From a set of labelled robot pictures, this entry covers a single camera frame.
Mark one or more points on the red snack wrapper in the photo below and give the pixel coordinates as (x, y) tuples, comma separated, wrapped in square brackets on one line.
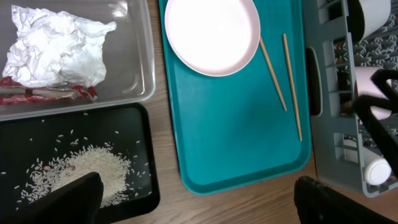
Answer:
[(13, 93)]

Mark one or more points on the clear plastic waste bin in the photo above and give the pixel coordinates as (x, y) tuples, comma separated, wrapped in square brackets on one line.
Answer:
[(128, 54)]

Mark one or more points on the small pink bowl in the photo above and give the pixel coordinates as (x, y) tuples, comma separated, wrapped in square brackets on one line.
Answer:
[(365, 86)]

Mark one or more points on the black food waste tray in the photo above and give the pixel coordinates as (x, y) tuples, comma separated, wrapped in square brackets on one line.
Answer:
[(132, 118)]

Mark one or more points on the pile of rice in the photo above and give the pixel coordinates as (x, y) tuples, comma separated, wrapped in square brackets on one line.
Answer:
[(120, 159)]

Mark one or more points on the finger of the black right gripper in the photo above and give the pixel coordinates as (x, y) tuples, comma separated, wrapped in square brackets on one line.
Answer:
[(380, 78), (385, 142)]

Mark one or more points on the right wooden chopstick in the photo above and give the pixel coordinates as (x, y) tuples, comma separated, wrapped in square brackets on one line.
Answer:
[(292, 85)]

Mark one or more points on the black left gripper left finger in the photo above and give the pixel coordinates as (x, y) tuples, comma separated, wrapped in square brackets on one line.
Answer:
[(76, 202)]

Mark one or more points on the teal plastic tray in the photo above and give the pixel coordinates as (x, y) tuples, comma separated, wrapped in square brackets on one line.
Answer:
[(232, 131)]

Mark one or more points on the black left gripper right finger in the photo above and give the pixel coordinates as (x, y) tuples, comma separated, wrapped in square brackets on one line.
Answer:
[(319, 204)]

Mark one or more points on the wooden chopstick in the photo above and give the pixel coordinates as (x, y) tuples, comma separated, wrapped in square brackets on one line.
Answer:
[(272, 72), (292, 85)]

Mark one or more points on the left wooden chopstick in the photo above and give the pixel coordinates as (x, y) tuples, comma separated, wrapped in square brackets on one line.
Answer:
[(272, 72)]

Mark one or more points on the white paper cup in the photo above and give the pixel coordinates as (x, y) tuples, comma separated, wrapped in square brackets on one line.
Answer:
[(376, 168)]

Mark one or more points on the grey dishwasher rack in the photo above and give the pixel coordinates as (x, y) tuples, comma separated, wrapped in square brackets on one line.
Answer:
[(331, 60)]

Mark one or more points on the large pink plate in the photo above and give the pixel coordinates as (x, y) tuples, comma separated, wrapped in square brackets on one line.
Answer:
[(216, 38)]

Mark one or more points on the white napkin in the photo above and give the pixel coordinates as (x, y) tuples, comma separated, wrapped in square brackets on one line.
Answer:
[(53, 48)]

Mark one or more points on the grey white bowl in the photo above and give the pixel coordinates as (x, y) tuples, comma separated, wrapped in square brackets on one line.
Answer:
[(366, 17)]

